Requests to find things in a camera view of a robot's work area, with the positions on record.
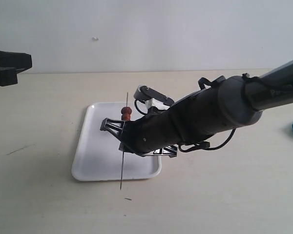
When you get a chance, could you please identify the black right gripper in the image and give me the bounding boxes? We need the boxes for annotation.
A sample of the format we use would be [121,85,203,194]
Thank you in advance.
[100,114,180,158]

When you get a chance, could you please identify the thin metal skewer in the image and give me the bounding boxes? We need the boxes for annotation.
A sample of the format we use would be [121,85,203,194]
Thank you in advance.
[120,92,128,191]

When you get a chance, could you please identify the red ball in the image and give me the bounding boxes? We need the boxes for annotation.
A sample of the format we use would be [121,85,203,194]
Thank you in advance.
[121,106,132,115]
[121,113,131,121]

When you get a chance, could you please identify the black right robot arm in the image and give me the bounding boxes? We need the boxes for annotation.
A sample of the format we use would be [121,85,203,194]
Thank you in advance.
[100,60,293,157]

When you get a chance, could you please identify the white plastic tray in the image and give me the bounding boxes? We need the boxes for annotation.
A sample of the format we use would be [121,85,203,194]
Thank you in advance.
[72,102,162,181]

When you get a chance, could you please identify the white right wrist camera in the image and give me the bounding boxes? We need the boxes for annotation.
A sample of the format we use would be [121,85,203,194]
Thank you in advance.
[133,85,175,115]

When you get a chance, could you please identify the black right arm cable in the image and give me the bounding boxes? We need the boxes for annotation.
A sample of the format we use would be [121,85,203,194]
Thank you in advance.
[178,128,236,153]

